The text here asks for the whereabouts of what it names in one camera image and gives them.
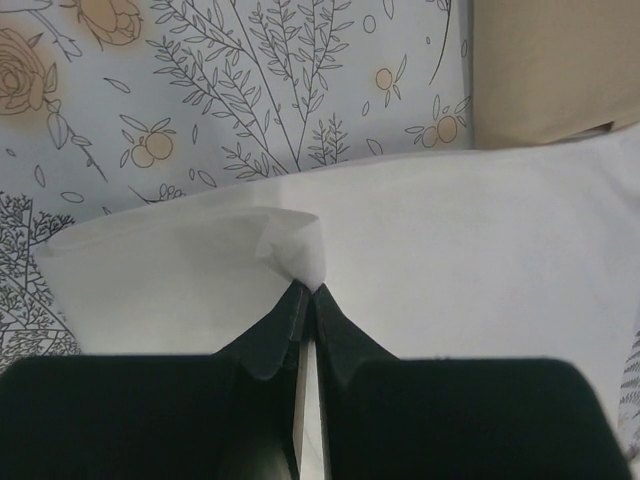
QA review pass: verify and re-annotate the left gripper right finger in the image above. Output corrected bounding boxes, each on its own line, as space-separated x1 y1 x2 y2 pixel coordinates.
312 288 631 479

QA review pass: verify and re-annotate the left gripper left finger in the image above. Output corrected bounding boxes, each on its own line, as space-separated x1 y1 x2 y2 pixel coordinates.
1 282 311 479

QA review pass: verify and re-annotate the white printed t-shirt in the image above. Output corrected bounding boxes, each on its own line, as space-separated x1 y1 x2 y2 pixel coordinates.
36 128 639 479

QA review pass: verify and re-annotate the floral table cloth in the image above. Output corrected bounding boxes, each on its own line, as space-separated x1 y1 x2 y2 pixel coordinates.
1 1 639 452

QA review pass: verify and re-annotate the folded tan t-shirt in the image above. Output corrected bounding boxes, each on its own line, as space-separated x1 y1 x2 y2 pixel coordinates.
472 1 639 149

